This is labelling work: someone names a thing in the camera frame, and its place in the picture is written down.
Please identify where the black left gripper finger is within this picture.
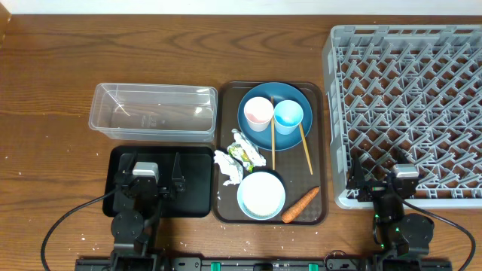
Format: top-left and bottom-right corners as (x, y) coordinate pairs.
(172, 152), (185, 183)
(123, 151), (138, 174)

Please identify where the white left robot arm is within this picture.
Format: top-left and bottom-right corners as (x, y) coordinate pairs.
(109, 153), (185, 270)

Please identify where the orange carrot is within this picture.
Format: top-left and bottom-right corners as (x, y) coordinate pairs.
(282, 187), (320, 224)

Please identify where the wooden chopstick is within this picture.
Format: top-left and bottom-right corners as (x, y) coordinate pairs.
(298, 123), (313, 175)
(270, 96), (276, 171)

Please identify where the dark blue plate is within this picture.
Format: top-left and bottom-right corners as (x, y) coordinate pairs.
(236, 81), (313, 152)

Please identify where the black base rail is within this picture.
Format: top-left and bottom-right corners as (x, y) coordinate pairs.
(74, 257), (453, 271)

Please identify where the pile of white rice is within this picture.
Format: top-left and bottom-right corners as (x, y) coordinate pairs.
(241, 178), (283, 217)

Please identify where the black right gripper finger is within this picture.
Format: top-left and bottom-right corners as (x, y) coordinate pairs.
(393, 147), (410, 164)
(349, 153), (365, 183)

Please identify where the white tissue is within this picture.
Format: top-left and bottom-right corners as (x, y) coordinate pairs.
(214, 150), (244, 186)

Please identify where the green food wrapper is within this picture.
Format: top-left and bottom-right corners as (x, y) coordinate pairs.
(227, 129), (267, 172)

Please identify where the grey plastic dishwasher rack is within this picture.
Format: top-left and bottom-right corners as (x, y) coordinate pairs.
(322, 25), (481, 209)

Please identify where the pink plastic cup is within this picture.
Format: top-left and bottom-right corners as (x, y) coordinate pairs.
(243, 96), (274, 132)

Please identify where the clear plastic waste bin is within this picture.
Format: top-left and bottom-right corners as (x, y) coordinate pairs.
(89, 83), (218, 142)

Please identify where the light blue rice bowl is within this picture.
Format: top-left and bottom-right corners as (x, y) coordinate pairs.
(236, 172), (286, 221)

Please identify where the light blue plastic cup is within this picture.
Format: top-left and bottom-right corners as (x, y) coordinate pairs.
(274, 100), (304, 135)

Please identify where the black plastic tray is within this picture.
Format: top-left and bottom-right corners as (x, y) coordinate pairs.
(105, 145), (214, 218)

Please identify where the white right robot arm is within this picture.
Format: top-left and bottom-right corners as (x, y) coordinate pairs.
(346, 153), (434, 270)

